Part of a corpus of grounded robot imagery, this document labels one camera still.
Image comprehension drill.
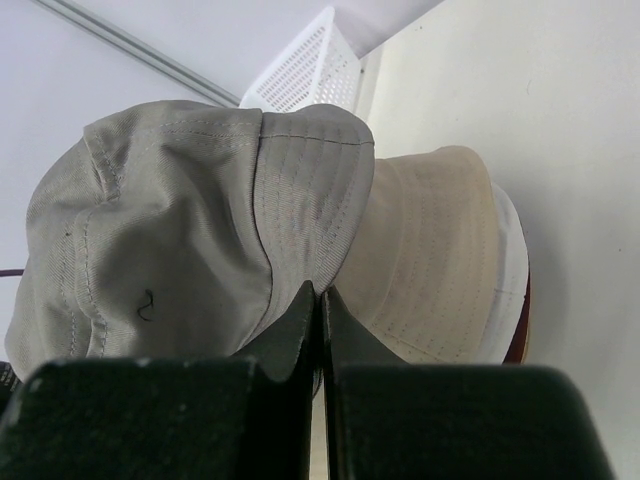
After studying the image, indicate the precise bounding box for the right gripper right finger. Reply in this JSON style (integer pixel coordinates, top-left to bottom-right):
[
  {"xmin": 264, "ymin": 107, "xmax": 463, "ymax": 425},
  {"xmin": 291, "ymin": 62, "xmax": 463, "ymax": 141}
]
[{"xmin": 321, "ymin": 290, "xmax": 614, "ymax": 479}]

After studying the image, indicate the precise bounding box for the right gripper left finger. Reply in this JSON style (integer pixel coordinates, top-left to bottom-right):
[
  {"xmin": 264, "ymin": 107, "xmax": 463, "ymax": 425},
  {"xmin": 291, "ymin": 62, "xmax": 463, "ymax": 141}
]
[{"xmin": 1, "ymin": 283, "xmax": 315, "ymax": 479}]

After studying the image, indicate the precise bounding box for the dark red bucket hat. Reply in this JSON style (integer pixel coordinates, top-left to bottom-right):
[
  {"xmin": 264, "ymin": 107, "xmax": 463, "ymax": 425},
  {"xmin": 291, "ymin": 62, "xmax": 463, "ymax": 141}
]
[{"xmin": 503, "ymin": 281, "xmax": 531, "ymax": 364}]

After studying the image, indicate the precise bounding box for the beige bucket hat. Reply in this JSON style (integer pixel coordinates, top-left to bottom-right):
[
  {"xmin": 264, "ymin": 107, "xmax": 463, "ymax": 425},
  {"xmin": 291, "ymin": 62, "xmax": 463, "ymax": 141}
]
[{"xmin": 334, "ymin": 146, "xmax": 499, "ymax": 364}]

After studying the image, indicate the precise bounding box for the white bucket hat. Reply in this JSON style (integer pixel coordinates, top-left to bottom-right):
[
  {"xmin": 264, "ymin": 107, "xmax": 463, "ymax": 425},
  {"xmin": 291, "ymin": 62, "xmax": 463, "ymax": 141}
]
[{"xmin": 486, "ymin": 184, "xmax": 529, "ymax": 363}]

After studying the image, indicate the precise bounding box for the grey bucket hat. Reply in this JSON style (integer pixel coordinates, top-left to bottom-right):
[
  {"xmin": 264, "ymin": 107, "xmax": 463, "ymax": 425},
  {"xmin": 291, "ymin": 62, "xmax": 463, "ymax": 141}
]
[{"xmin": 5, "ymin": 100, "xmax": 374, "ymax": 380}]

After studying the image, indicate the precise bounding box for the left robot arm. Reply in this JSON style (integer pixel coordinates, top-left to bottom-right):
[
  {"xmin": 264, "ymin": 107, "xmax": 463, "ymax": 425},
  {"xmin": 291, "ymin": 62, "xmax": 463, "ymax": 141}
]
[{"xmin": 0, "ymin": 361, "xmax": 21, "ymax": 403}]

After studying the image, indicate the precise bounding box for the white plastic basket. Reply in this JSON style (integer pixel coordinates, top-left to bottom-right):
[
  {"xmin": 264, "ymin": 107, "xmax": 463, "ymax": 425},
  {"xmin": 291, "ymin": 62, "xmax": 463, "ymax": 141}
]
[{"xmin": 240, "ymin": 6, "xmax": 361, "ymax": 113}]

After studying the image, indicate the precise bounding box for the gold wire hat stand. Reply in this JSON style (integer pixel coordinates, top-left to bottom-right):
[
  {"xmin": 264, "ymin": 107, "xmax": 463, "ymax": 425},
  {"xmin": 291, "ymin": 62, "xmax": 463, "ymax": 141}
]
[{"xmin": 520, "ymin": 297, "xmax": 531, "ymax": 364}]

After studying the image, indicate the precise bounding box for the left aluminium frame post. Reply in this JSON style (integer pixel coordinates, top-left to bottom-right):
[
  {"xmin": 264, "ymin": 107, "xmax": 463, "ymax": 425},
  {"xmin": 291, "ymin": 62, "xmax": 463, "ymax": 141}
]
[{"xmin": 35, "ymin": 0, "xmax": 240, "ymax": 108}]

